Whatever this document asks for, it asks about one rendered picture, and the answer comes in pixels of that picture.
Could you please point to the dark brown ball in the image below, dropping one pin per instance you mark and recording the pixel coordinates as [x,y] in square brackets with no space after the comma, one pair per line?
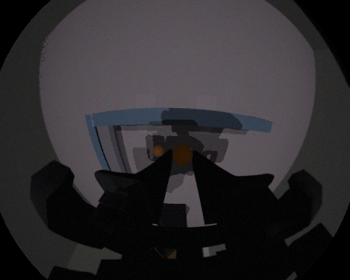
[182,154]

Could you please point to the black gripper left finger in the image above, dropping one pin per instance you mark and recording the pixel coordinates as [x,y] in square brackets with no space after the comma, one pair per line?
[149,184]

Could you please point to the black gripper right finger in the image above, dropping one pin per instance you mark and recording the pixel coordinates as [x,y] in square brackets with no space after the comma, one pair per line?
[217,188]

